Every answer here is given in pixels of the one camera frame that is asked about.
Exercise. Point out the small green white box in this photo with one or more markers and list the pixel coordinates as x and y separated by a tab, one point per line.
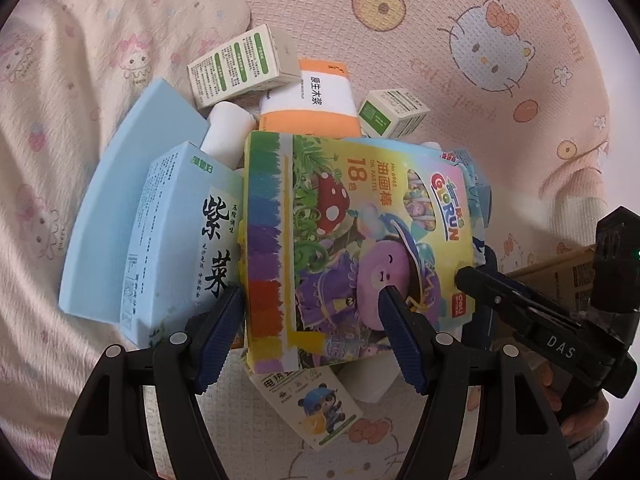
391	113

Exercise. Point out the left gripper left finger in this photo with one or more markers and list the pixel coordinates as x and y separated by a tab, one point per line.
106	436

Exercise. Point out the light blue flat board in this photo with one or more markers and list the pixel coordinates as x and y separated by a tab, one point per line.
160	120

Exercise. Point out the brown cardboard box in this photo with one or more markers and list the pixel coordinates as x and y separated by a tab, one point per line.
566	279

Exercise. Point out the colourful oil pastel box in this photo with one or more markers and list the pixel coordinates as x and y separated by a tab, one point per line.
329	223

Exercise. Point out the light blue seaweed box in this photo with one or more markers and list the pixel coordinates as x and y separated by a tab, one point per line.
183	251

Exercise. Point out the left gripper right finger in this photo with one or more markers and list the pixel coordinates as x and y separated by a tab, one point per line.
517	435

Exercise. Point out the orange white tissue pack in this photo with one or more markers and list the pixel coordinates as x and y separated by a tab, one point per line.
320	104

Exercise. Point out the panda picture small box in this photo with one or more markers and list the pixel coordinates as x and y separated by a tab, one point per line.
312	401

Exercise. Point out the green white long box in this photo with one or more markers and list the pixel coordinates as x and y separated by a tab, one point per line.
260	59

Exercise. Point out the blue wet wipes pack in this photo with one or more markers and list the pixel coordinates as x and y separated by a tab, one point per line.
479	194

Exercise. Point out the white paper tube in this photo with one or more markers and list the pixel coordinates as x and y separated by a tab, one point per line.
228	127

